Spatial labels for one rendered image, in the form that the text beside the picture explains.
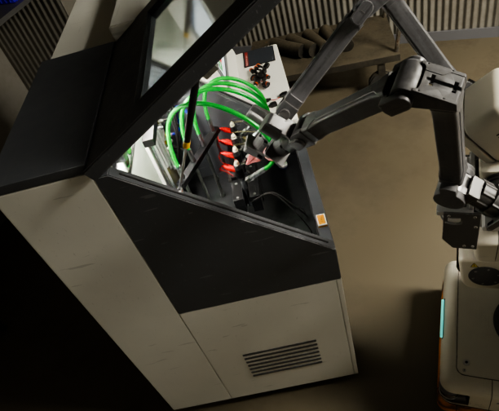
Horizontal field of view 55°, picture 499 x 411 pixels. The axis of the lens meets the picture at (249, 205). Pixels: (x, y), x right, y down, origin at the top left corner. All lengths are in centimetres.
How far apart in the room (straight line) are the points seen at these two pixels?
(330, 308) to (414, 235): 112
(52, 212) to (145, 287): 41
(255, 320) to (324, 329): 28
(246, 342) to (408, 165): 174
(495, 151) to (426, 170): 182
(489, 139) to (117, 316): 128
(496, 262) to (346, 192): 153
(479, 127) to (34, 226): 121
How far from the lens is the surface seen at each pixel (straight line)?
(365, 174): 319
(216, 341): 193
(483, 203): 133
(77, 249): 152
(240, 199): 176
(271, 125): 133
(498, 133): 136
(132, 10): 193
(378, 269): 269
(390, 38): 388
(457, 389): 210
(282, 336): 194
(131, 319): 179
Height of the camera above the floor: 217
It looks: 43 degrees down
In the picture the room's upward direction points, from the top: 19 degrees counter-clockwise
